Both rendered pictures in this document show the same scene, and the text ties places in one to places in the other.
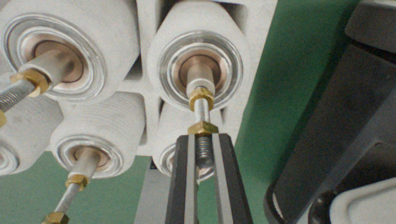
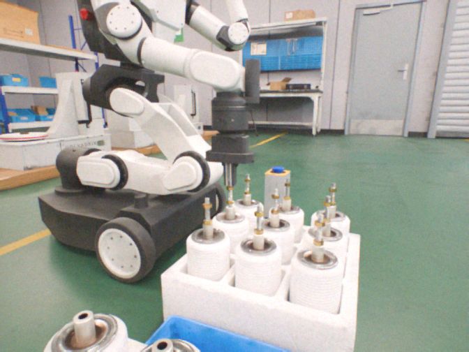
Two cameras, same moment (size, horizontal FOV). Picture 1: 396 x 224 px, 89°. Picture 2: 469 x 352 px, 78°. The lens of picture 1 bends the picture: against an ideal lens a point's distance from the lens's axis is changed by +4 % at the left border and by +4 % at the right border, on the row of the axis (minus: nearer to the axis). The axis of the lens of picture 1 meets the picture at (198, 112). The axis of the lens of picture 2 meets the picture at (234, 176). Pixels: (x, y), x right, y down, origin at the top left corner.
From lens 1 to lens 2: 0.64 m
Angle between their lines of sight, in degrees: 42
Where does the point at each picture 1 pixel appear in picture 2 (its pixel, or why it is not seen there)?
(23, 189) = (421, 244)
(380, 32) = (150, 246)
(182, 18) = (229, 227)
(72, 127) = (286, 216)
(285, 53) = not seen: hidden behind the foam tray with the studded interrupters
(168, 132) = (251, 212)
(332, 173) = (185, 203)
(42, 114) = not seen: hidden behind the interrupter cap
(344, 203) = (194, 184)
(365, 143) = (170, 209)
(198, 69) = (229, 214)
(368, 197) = (185, 186)
